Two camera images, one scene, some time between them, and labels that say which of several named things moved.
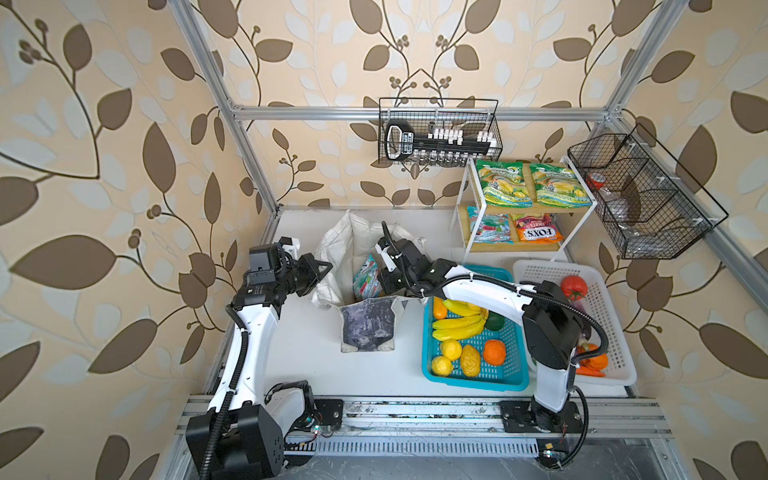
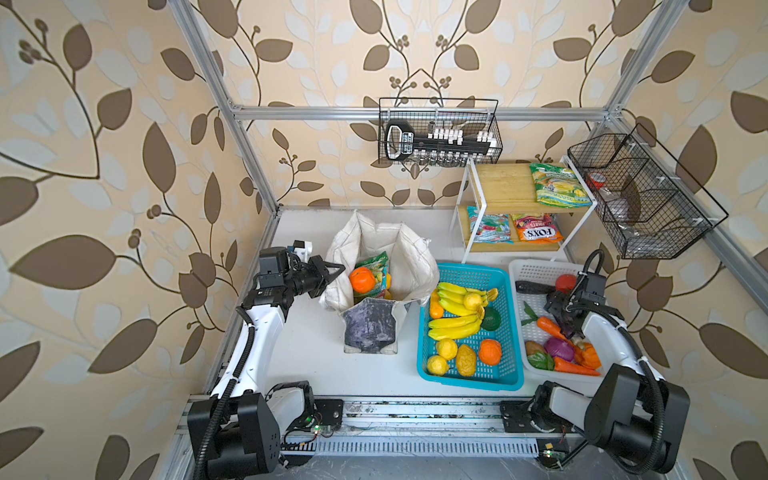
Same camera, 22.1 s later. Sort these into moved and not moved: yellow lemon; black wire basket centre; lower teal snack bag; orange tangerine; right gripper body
Moved: right gripper body
Not moved: lower teal snack bag; orange tangerine; yellow lemon; black wire basket centre
